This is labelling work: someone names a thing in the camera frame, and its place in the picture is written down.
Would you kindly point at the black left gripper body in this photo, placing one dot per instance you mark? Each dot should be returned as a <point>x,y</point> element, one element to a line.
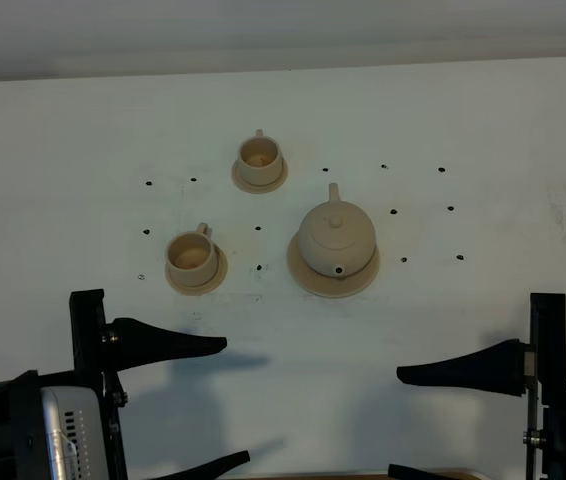
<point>23,445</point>

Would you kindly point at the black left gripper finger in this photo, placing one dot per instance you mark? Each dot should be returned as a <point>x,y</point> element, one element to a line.
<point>211,470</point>
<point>131,344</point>

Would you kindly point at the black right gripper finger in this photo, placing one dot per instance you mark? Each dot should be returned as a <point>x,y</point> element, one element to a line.
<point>502,368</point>
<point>400,472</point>

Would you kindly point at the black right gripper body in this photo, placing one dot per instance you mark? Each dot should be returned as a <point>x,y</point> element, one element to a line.
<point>545,434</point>

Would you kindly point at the beige ceramic teapot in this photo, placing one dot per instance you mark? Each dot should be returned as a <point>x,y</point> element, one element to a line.
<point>336,238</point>

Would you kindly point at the large beige teapot saucer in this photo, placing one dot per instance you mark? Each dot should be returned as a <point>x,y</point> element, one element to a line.
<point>329,287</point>

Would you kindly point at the near beige teacup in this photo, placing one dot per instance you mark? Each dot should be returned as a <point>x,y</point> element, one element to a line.
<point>200,237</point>

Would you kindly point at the beige teacup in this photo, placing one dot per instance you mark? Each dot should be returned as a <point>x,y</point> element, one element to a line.
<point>200,237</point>
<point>259,150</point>

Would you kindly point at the near beige cup saucer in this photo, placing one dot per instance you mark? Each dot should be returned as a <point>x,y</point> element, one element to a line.
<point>219,272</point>

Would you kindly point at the beige cup saucer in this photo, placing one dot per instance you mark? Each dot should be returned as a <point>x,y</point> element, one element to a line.
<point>219,272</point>
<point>259,179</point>

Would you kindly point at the far beige cup saucer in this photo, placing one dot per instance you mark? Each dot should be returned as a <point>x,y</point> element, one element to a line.
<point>259,179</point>

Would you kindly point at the far beige teacup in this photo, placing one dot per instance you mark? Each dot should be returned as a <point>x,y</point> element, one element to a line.
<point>259,150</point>

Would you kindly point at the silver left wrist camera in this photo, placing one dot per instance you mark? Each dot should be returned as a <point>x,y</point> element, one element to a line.
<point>74,434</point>

